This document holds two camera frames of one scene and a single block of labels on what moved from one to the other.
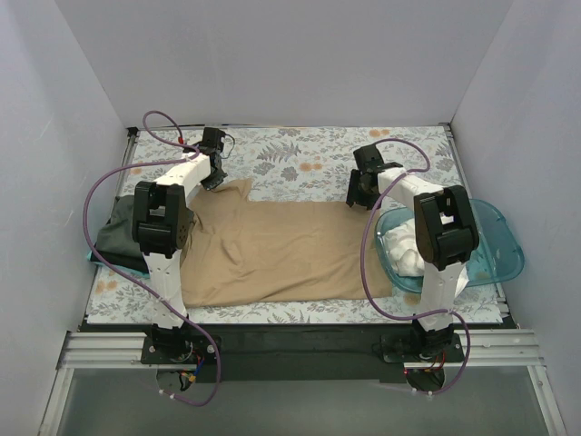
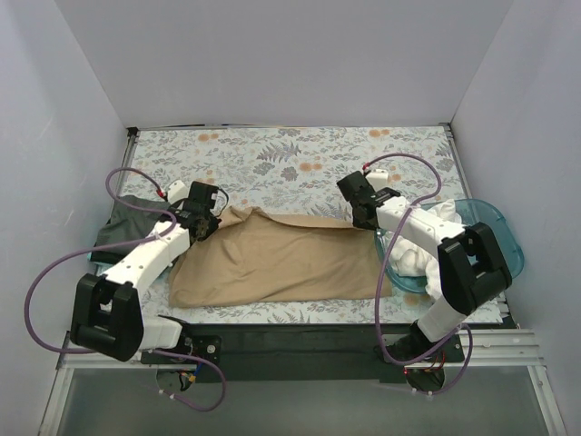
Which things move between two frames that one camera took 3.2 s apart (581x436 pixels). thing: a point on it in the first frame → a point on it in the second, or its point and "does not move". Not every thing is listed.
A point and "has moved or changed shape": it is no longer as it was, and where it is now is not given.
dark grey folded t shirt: (118, 234) does not move
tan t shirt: (245, 251) has moved or changed shape
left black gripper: (214, 173) → (205, 225)
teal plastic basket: (498, 254) does not move
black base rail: (300, 352) does not move
